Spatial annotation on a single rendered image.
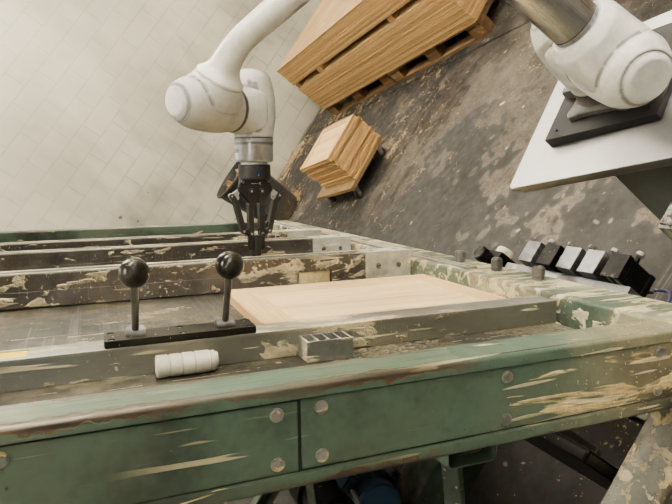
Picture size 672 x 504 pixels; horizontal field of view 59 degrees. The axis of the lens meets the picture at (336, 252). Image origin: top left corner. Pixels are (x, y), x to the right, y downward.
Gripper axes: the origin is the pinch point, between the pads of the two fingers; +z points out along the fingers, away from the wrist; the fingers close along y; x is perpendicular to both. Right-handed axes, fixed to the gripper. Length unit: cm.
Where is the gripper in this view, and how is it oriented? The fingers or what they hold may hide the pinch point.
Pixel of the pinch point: (256, 249)
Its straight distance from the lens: 144.0
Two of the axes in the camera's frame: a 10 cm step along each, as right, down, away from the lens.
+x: 3.7, 1.2, -9.2
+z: 0.1, 9.9, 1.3
